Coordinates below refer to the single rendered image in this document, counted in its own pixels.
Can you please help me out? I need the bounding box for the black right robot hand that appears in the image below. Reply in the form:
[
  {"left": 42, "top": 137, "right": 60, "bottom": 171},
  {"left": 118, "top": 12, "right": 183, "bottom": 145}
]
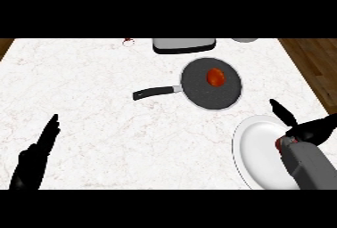
[{"left": 269, "top": 98, "right": 337, "bottom": 147}]

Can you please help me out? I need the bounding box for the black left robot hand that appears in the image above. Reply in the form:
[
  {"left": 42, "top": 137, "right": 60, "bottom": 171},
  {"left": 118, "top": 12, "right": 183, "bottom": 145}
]
[{"left": 7, "top": 113, "right": 62, "bottom": 191}]

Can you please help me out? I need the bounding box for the white round plate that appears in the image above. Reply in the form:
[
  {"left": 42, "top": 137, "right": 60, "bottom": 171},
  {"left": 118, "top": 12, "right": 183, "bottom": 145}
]
[{"left": 230, "top": 114, "right": 301, "bottom": 191}]

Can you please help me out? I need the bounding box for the dark grey frying pan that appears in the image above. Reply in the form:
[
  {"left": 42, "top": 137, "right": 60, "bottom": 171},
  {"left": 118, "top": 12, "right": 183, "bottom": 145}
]
[{"left": 131, "top": 57, "right": 243, "bottom": 111}]

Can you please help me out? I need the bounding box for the red tomato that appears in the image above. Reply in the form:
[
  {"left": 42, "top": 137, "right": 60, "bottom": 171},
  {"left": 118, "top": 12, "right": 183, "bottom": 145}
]
[{"left": 205, "top": 67, "right": 226, "bottom": 87}]

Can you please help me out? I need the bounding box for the pale grey round object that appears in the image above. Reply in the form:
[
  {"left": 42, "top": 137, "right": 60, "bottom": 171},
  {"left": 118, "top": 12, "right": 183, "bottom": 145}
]
[{"left": 230, "top": 38, "right": 258, "bottom": 44}]

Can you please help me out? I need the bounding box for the grey and black appliance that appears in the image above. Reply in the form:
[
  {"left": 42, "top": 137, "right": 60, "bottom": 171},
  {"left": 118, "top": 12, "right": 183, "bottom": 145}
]
[{"left": 150, "top": 38, "right": 217, "bottom": 55}]

